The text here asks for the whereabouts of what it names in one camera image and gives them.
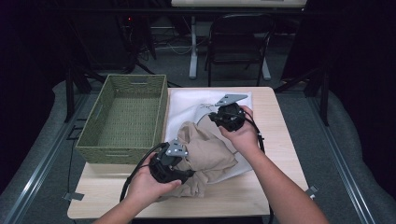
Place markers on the beige garment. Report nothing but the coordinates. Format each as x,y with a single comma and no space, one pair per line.
208,155

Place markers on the white mesh laundry bag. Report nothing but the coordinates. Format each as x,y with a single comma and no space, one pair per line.
183,105

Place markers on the green woven basket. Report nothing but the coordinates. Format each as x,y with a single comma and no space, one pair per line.
93,149

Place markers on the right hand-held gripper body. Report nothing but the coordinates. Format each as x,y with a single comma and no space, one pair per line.
232,118

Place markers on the grey tape piece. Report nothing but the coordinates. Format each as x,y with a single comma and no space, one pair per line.
313,190
73,196

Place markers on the person's left hand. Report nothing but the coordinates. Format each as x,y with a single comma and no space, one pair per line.
146,188

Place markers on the white desk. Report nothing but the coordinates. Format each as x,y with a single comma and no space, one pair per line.
236,3

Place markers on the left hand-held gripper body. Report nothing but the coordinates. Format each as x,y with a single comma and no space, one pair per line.
163,169

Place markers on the black tripod stand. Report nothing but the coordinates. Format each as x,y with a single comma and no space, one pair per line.
137,59

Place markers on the person's right hand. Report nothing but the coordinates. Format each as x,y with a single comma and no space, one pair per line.
246,137

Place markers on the black folding chair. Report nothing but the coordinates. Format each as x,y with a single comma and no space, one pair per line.
236,60

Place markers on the black metal stand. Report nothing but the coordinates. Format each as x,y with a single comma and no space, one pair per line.
325,99
70,93

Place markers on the metal floor rail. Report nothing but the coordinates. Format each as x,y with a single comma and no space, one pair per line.
43,161
342,161

